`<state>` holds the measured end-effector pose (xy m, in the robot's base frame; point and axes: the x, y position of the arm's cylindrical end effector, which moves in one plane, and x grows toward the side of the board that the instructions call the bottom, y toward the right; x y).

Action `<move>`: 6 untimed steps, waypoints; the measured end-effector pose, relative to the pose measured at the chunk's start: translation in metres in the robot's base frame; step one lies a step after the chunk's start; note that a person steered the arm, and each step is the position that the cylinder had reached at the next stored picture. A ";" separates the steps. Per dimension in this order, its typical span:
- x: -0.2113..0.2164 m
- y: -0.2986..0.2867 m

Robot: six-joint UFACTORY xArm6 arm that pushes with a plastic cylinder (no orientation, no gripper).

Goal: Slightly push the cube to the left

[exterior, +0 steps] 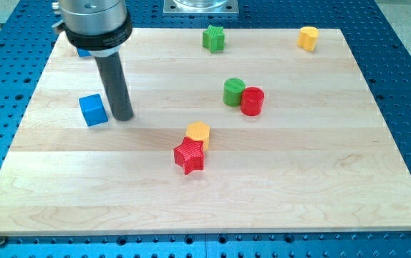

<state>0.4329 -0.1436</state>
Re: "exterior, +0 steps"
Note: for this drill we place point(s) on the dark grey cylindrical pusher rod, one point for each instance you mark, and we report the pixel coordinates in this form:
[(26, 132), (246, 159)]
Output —
[(113, 79)]

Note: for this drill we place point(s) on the blue cube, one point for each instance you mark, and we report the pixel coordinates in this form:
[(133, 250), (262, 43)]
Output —
[(93, 110)]

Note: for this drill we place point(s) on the blue block behind arm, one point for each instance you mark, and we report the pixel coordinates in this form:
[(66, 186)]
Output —
[(83, 53)]

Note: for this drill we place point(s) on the green star block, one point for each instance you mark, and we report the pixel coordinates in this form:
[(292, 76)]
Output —
[(213, 39)]

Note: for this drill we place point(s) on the orange hexagon block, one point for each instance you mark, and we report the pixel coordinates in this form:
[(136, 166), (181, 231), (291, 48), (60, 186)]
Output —
[(199, 131)]

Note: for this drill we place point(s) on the red star block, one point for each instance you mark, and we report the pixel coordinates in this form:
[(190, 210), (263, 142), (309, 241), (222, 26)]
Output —
[(189, 155)]

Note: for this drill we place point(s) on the green cylinder block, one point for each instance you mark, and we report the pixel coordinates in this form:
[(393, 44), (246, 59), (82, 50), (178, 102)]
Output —
[(232, 91)]

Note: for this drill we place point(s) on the light wooden board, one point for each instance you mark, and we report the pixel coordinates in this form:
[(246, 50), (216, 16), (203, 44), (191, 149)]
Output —
[(319, 156)]

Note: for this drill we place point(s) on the red cylinder block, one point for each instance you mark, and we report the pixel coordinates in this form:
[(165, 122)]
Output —
[(252, 101)]

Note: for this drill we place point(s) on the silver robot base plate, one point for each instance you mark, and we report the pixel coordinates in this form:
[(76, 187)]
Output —
[(200, 7)]

